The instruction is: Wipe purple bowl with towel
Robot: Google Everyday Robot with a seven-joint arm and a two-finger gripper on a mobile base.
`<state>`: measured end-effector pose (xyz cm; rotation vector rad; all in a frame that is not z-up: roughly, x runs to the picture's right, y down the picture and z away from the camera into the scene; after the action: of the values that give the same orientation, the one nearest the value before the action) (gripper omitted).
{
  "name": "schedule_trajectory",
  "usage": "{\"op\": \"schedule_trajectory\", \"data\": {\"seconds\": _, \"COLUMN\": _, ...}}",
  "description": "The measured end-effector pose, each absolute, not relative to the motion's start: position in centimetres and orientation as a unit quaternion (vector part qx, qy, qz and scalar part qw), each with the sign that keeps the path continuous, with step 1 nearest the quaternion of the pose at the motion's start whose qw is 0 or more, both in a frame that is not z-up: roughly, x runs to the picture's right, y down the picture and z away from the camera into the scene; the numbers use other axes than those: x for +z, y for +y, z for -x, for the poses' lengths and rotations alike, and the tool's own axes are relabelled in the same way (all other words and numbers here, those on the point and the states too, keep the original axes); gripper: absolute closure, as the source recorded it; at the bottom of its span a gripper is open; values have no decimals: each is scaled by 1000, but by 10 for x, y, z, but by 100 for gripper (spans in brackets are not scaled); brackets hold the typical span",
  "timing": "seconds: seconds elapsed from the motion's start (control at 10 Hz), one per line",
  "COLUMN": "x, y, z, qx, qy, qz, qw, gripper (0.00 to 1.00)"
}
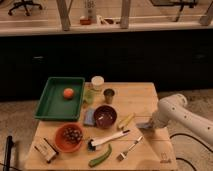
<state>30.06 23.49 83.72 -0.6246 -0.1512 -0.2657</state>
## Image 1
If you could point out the black office chair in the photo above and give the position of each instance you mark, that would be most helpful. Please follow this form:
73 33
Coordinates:
25 4

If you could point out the purple bowl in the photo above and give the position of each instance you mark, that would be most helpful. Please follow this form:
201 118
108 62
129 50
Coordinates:
104 116

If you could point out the orange ball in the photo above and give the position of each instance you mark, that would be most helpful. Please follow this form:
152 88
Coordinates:
68 93

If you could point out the white round container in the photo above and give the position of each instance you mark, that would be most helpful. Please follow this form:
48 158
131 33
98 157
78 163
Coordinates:
97 83

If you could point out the black stand post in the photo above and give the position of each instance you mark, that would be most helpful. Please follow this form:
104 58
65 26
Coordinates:
7 156

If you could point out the dark grapes bunch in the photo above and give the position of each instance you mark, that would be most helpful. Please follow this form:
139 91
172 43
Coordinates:
73 135

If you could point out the green cucumber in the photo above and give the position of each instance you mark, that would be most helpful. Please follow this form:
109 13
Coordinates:
100 159

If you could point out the yellow banana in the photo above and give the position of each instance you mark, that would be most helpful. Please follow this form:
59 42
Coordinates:
125 121

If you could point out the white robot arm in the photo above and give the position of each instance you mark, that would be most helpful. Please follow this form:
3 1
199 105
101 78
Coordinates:
174 108

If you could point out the wooden post middle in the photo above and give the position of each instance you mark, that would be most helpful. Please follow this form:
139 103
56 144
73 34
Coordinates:
125 12

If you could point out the green translucent cup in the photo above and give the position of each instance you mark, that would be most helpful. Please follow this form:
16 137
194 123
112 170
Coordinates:
88 96

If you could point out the orange bowl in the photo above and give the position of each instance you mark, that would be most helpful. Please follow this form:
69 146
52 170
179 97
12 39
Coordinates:
62 144

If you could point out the red small bowl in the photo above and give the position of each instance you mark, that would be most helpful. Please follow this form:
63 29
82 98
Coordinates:
84 21

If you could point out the blue sponge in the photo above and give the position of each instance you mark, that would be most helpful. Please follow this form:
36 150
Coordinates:
89 117

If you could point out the metal cup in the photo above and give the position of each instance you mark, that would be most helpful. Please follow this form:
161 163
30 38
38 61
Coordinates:
109 94

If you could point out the white handled dish brush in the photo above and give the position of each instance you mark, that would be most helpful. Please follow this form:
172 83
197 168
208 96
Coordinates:
94 143

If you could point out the wooden post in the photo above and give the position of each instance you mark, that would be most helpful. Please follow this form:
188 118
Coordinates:
125 12
63 13

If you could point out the grey triangular towel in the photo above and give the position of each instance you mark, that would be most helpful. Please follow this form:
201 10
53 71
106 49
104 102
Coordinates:
144 125

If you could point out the small wooden box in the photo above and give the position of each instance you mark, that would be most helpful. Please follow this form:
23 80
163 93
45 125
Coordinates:
43 146

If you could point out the green plastic tray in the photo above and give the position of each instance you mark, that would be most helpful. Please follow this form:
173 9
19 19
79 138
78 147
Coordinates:
53 106

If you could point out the wooden post left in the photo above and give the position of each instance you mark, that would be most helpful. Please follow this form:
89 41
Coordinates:
63 13

